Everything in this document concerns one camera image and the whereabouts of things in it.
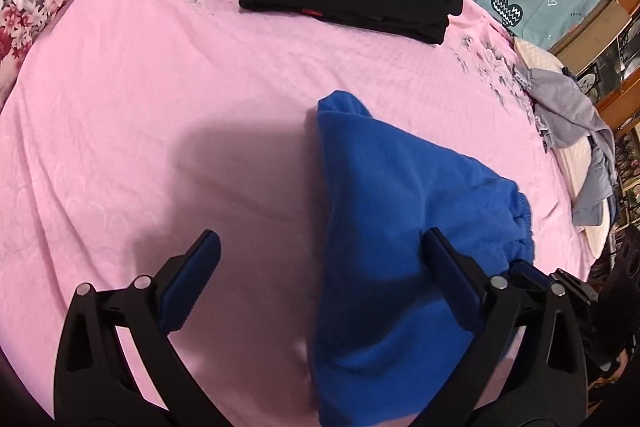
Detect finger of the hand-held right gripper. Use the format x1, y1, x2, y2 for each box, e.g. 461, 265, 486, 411
509, 258, 551, 290

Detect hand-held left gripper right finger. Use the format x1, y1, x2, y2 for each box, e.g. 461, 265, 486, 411
410, 227, 588, 427

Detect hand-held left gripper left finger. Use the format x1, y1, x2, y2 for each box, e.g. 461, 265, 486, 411
52, 229, 222, 427

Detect blue fleece pants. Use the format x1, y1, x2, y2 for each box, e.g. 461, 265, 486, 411
309, 90, 536, 427

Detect grey garment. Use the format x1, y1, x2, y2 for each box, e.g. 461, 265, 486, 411
515, 67, 618, 228

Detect cream pillow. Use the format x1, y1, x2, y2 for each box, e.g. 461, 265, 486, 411
512, 37, 621, 268

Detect pink floral bed sheet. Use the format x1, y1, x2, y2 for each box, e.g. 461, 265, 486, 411
0, 0, 601, 427

